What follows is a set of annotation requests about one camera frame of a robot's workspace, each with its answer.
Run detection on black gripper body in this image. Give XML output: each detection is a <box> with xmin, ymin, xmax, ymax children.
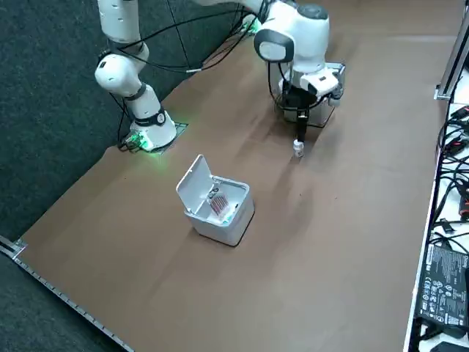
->
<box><xmin>282</xmin><ymin>83</ymin><xmax>318</xmax><ymax>111</ymax></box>

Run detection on white lidded waste bin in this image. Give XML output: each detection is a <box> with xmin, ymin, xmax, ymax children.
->
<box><xmin>175</xmin><ymin>153</ymin><xmax>256</xmax><ymax>247</ymax></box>

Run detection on large labelled black power brick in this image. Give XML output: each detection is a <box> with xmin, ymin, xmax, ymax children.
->
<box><xmin>416</xmin><ymin>243</ymin><xmax>469</xmax><ymax>331</ymax></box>

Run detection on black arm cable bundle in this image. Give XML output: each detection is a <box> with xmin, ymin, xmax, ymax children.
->
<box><xmin>109</xmin><ymin>0</ymin><xmax>283</xmax><ymax>111</ymax></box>

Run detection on aluminium profile post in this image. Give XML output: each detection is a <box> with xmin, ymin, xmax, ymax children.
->
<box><xmin>435</xmin><ymin>21</ymin><xmax>469</xmax><ymax>100</ymax></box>

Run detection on black base cables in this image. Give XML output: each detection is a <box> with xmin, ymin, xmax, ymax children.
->
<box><xmin>117</xmin><ymin>106</ymin><xmax>139</xmax><ymax>151</ymax></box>

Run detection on aluminium table edge rail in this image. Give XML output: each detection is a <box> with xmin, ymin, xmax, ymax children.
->
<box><xmin>0</xmin><ymin>234</ymin><xmax>131</xmax><ymax>352</ymax></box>

